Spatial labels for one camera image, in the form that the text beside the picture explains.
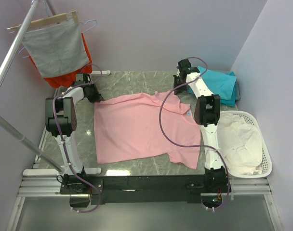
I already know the pink t shirt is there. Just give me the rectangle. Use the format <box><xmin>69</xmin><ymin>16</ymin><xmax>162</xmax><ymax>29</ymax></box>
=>
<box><xmin>94</xmin><ymin>92</ymin><xmax>200</xmax><ymax>169</ymax></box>

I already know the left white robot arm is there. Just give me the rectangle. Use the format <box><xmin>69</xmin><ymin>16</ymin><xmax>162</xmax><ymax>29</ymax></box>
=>
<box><xmin>45</xmin><ymin>74</ymin><xmax>103</xmax><ymax>193</ymax></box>

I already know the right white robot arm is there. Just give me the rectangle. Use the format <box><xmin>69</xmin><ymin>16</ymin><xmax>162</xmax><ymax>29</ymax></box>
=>
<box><xmin>173</xmin><ymin>58</ymin><xmax>224</xmax><ymax>170</ymax></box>

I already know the folded teal t shirt stack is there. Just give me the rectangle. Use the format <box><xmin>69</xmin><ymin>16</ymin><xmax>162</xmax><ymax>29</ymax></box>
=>
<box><xmin>183</xmin><ymin>66</ymin><xmax>240</xmax><ymax>107</ymax></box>

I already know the orange hanging garment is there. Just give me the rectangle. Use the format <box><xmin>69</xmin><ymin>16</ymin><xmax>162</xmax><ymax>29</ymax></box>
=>
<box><xmin>28</xmin><ymin>32</ymin><xmax>93</xmax><ymax>89</ymax></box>

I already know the grey hanging cloth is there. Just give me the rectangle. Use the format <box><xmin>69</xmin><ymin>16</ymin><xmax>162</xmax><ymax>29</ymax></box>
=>
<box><xmin>22</xmin><ymin>19</ymin><xmax>90</xmax><ymax>78</ymax></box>

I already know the wooden clip hanger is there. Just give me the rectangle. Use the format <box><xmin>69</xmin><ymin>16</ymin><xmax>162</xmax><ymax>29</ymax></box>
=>
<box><xmin>6</xmin><ymin>10</ymin><xmax>80</xmax><ymax>31</ymax></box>

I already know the metal clothes rack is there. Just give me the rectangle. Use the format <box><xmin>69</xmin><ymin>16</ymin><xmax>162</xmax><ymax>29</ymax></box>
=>
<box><xmin>0</xmin><ymin>0</ymin><xmax>111</xmax><ymax>179</ymax></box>

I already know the white garment in basket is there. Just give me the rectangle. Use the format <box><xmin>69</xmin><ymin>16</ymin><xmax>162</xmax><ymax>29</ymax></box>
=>
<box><xmin>217</xmin><ymin>113</ymin><xmax>263</xmax><ymax>176</ymax></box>

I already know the black base beam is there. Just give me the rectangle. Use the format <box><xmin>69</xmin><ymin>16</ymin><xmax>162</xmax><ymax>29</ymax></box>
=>
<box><xmin>60</xmin><ymin>175</ymin><xmax>231</xmax><ymax>205</ymax></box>

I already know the white laundry basket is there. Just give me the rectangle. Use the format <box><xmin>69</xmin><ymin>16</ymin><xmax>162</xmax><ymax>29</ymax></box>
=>
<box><xmin>217</xmin><ymin>111</ymin><xmax>272</xmax><ymax>179</ymax></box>

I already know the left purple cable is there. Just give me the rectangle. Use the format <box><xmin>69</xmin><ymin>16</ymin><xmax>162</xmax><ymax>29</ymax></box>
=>
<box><xmin>52</xmin><ymin>64</ymin><xmax>106</xmax><ymax>214</ymax></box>

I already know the blue wire hanger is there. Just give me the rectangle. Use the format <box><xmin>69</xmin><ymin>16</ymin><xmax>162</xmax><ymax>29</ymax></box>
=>
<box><xmin>18</xmin><ymin>0</ymin><xmax>99</xmax><ymax>60</ymax></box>

